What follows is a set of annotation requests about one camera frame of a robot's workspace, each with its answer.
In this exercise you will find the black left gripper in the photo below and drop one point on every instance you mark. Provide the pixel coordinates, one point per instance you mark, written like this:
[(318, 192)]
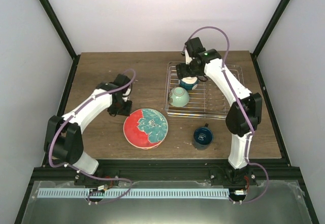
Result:
[(126, 112)]

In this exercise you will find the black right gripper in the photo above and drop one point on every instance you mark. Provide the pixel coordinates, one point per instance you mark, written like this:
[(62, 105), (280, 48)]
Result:
[(181, 72)]

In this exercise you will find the white bowl with blue rim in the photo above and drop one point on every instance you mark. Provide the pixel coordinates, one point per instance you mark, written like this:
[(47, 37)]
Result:
[(189, 83)]

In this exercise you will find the light green ceramic bowl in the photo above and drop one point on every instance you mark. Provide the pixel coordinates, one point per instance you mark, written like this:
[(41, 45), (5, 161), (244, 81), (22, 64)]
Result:
[(178, 97)]

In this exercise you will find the wire dish rack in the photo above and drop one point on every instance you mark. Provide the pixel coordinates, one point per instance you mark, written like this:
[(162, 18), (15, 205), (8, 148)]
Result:
[(206, 101)]

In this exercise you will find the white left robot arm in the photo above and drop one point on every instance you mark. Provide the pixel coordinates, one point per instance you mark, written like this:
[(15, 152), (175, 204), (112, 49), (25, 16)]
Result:
[(64, 142)]

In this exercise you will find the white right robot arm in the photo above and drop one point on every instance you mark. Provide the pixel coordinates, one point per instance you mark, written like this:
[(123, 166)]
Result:
[(245, 113)]

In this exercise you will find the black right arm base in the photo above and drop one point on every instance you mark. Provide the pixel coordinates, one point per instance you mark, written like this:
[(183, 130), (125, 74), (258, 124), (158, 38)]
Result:
[(228, 176)]

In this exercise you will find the red and teal plate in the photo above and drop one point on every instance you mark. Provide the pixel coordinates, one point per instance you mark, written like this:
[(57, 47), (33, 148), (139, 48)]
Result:
[(145, 128)]

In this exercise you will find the dark blue mug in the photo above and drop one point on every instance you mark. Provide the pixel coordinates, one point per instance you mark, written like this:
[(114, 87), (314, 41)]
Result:
[(202, 137)]

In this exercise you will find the light blue slotted strip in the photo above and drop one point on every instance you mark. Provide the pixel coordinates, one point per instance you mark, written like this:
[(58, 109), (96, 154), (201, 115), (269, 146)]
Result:
[(136, 193)]

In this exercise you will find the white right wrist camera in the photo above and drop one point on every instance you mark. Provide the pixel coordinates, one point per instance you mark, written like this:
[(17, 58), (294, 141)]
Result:
[(185, 54)]

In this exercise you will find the black aluminium frame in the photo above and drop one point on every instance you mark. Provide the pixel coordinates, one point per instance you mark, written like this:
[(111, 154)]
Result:
[(166, 169)]

